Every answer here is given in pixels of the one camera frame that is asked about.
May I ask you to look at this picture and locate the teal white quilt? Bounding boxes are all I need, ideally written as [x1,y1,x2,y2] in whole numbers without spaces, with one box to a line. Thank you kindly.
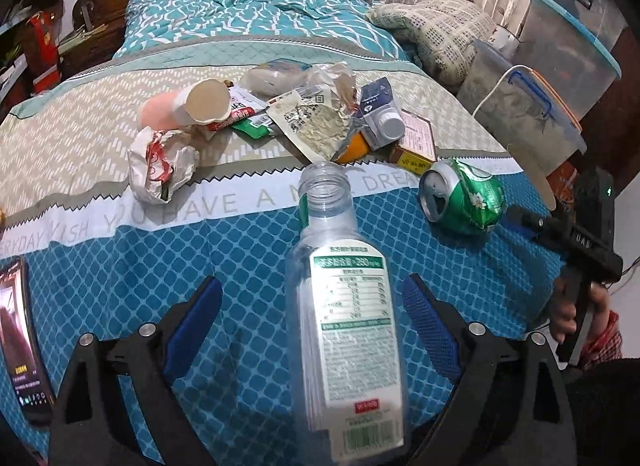
[114,0,409,60]

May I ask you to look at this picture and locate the blue patterned bed sheet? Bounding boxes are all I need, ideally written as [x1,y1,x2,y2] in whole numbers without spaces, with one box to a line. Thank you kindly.
[1,36,560,465]

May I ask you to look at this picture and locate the clear storage box blue handle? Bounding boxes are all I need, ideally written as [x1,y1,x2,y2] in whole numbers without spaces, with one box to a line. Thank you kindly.
[457,40,587,175]

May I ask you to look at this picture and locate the person's right hand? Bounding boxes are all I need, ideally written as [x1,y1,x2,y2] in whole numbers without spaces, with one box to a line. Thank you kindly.
[549,277,611,343]

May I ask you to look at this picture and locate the white charging cable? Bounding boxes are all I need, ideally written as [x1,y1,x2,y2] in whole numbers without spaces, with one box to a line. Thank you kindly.
[470,64,535,119]

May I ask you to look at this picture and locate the red white snack wrapper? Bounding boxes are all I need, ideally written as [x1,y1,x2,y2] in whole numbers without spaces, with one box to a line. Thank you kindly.
[205,85,267,132]

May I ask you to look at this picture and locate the pink paper cup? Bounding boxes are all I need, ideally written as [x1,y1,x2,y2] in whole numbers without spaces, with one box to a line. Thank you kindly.
[139,79,231,131]

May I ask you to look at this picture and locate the crushed green soda can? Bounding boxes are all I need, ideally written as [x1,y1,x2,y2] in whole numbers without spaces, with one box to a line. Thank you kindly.
[419,158,506,236]

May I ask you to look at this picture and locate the tissue pack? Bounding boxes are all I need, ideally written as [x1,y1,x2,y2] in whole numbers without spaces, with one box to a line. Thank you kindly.
[240,58,357,100]

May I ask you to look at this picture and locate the large clear storage box teal lid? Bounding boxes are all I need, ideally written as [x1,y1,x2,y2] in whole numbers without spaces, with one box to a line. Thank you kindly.
[513,0,622,119]

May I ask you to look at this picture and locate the clear plastic bottle green label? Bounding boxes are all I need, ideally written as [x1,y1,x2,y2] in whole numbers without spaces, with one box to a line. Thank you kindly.
[285,163,410,465]

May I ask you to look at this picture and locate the black smartphone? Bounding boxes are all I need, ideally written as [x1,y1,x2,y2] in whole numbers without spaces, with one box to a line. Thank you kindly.
[1,257,55,429]

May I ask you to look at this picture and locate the pink yellow medicine box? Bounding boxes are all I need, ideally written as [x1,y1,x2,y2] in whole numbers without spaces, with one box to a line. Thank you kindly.
[388,109,437,175]

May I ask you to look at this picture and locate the patterned cream pillow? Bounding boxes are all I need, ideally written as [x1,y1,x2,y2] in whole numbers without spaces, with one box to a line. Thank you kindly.
[367,0,496,88]

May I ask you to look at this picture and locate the beige round trash bin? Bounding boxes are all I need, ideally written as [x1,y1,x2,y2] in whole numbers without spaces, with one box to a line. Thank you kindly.
[506,143,556,211]

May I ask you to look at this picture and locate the red patterned sleeve forearm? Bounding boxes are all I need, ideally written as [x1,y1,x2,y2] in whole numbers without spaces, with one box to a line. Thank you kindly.
[578,311,623,371]

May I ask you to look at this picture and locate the red box on shelf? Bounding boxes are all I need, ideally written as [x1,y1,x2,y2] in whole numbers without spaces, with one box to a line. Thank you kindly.
[21,10,61,94]

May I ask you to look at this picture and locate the white paper wrapper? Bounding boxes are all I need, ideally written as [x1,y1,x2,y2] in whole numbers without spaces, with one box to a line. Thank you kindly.
[127,127,201,205]

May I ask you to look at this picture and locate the green white wrapper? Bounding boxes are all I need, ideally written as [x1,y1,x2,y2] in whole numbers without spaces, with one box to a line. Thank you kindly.
[232,112,277,140]

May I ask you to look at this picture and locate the cluttered storage shelf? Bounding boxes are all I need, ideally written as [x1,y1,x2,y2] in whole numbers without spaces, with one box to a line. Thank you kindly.
[1,0,64,117]

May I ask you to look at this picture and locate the blue white milk carton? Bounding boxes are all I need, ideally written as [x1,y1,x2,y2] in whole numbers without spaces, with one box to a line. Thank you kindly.
[359,77,406,151]

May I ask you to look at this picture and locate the white snack bag packaging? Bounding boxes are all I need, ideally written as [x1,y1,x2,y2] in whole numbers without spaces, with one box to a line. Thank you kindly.
[266,84,350,163]

